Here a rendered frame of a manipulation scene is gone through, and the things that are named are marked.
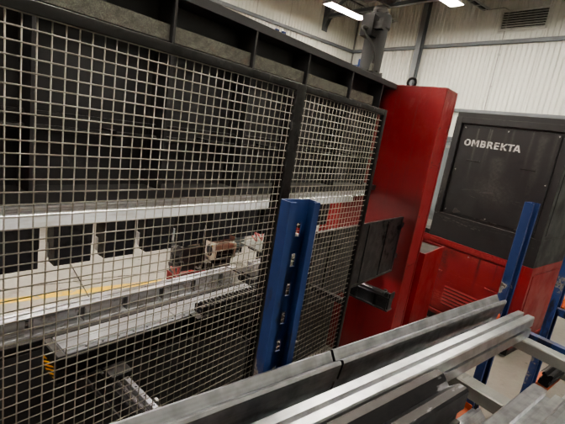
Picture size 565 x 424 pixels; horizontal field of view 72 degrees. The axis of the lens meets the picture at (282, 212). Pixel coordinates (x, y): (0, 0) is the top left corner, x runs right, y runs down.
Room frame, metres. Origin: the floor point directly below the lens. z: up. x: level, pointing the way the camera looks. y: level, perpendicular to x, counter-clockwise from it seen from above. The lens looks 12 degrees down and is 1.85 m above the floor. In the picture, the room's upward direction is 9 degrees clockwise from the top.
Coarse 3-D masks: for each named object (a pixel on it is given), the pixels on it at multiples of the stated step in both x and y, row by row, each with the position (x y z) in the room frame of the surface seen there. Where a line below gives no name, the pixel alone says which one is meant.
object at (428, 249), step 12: (420, 252) 3.22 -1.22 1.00; (432, 252) 3.34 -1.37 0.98; (420, 264) 3.21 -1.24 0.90; (432, 264) 3.41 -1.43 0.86; (420, 276) 3.21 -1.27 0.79; (432, 276) 3.48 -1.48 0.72; (420, 288) 3.28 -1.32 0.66; (432, 288) 3.56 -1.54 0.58; (408, 300) 3.23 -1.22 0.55; (420, 300) 3.35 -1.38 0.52; (408, 312) 3.21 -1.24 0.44; (420, 312) 3.42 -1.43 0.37
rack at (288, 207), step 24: (288, 216) 0.54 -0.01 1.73; (312, 216) 0.57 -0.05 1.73; (528, 216) 1.13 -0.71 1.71; (288, 240) 0.54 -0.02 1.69; (312, 240) 0.57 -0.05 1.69; (528, 240) 1.16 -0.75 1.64; (288, 264) 0.58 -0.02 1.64; (504, 288) 1.14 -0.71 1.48; (264, 312) 0.55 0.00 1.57; (288, 312) 0.59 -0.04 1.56; (504, 312) 1.17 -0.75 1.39; (264, 336) 0.55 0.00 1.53; (288, 336) 0.59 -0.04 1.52; (264, 360) 0.54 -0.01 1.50; (288, 360) 0.57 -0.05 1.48; (552, 360) 0.91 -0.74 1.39; (480, 384) 0.73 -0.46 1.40
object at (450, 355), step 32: (448, 320) 0.84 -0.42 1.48; (480, 320) 0.93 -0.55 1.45; (512, 320) 0.96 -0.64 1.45; (352, 352) 0.63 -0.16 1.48; (384, 352) 0.67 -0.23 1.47; (416, 352) 0.77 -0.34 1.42; (448, 352) 0.72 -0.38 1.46; (480, 352) 0.80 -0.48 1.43; (256, 384) 0.50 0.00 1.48; (288, 384) 0.51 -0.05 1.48; (320, 384) 0.57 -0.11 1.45; (352, 384) 0.57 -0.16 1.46; (384, 384) 0.58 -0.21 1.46; (416, 384) 0.56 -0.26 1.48; (448, 384) 0.60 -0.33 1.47; (160, 416) 0.41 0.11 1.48; (192, 416) 0.41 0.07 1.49; (224, 416) 0.45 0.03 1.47; (256, 416) 0.50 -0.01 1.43; (288, 416) 0.47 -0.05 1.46; (320, 416) 0.48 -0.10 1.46; (352, 416) 0.46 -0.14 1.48; (384, 416) 0.49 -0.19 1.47; (416, 416) 0.49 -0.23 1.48; (448, 416) 0.54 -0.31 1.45; (512, 416) 0.60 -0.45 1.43; (544, 416) 0.61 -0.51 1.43
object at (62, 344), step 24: (240, 288) 1.94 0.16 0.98; (144, 312) 1.53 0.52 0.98; (192, 312) 1.60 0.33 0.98; (72, 336) 1.29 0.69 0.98; (96, 336) 1.31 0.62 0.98; (120, 336) 1.33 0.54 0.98; (144, 336) 1.40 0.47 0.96; (168, 336) 1.49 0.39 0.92; (48, 360) 1.19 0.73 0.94; (72, 360) 1.19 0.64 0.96; (96, 360) 1.25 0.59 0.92; (120, 360) 1.33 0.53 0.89
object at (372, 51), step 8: (376, 8) 2.97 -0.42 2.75; (384, 8) 2.95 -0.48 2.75; (368, 16) 2.89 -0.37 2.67; (376, 16) 2.87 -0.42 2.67; (384, 16) 2.91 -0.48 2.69; (368, 24) 2.88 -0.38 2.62; (376, 24) 2.86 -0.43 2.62; (384, 24) 2.85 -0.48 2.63; (360, 32) 2.91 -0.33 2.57; (368, 32) 2.87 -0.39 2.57; (376, 32) 2.91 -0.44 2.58; (384, 32) 2.94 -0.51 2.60; (368, 40) 2.77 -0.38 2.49; (376, 40) 2.92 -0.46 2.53; (384, 40) 2.95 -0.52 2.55; (368, 48) 2.94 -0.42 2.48; (376, 48) 2.92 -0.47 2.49; (368, 56) 2.93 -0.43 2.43; (376, 56) 2.93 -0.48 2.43; (360, 64) 2.98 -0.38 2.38; (368, 64) 2.93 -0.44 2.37; (376, 64) 2.93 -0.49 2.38; (376, 72) 2.91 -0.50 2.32
